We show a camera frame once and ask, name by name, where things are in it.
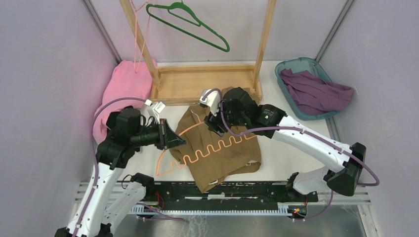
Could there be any purple garment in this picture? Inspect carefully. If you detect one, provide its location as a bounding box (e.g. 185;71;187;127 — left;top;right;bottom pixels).
279;69;354;116

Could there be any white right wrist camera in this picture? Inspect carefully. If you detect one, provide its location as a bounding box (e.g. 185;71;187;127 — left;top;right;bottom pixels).
199;88;222;116

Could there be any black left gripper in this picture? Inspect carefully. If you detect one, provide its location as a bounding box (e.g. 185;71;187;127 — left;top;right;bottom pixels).
131;118;186;149

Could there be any teal plastic bin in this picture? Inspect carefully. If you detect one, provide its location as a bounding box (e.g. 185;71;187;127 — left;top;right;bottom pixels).
274;57;353;120

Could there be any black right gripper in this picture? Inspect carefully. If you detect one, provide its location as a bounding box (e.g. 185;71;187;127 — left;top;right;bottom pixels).
204;98;248;137

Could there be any tan brown pleated skirt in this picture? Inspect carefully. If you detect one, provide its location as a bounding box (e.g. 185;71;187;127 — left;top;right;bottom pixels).
170;86;262;193

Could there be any wooden clothes rack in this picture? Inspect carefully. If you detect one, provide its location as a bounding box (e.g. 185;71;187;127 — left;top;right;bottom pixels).
120;0;276;106

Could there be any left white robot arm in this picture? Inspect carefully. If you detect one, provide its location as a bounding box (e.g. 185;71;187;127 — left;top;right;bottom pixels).
55;106;186;237

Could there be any pink garment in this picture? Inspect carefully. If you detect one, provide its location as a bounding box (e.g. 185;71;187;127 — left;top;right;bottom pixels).
92;60;153;144

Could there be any pink thin hanger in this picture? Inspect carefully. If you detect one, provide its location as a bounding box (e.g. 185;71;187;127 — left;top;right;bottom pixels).
130;0;152;73

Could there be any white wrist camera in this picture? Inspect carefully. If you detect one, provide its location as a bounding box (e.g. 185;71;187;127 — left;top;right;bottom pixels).
144;99;166;124
199;88;222;116

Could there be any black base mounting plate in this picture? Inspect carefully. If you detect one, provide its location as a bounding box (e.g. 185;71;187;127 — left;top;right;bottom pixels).
142;181;319;211

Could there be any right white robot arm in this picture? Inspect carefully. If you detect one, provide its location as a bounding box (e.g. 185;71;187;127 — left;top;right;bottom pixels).
200;87;366;201

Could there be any green hanger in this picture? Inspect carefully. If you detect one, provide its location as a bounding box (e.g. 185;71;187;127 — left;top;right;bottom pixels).
146;0;231;52

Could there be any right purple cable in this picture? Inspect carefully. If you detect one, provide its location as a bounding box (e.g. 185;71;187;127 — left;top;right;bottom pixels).
202;88;380;188

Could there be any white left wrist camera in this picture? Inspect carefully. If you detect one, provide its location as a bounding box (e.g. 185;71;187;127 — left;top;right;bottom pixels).
144;99;166;124

